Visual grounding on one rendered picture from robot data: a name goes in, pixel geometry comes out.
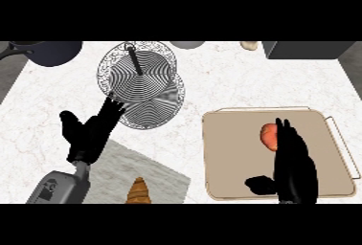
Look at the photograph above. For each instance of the orange squash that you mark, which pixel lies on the orange squash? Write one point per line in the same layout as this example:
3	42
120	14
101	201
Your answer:
269	137

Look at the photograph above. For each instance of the brown croissant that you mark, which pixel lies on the brown croissant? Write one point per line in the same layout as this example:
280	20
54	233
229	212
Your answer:
138	192

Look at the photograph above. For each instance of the grey bowl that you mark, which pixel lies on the grey bowl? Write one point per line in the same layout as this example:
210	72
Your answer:
188	44

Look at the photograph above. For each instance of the beige tray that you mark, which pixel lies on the beige tray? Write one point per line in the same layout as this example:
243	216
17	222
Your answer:
278	153

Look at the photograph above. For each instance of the dark blue pot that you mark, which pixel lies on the dark blue pot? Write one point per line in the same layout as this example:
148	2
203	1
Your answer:
48	52

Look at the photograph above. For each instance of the dark grey appliance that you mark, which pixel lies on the dark grey appliance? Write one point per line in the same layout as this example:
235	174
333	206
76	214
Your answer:
306	49

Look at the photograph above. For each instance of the beige rounded object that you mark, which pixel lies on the beige rounded object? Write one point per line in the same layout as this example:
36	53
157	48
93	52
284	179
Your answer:
249	45

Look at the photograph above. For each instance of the grey placemat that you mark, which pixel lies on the grey placemat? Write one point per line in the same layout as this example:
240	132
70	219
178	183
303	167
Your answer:
132	177

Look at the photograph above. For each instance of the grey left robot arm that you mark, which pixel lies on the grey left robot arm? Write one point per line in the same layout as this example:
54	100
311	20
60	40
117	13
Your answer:
60	186

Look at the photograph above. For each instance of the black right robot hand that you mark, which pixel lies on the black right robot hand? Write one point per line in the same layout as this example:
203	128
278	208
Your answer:
291	166

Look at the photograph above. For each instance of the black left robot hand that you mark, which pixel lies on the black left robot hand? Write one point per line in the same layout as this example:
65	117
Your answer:
89	134

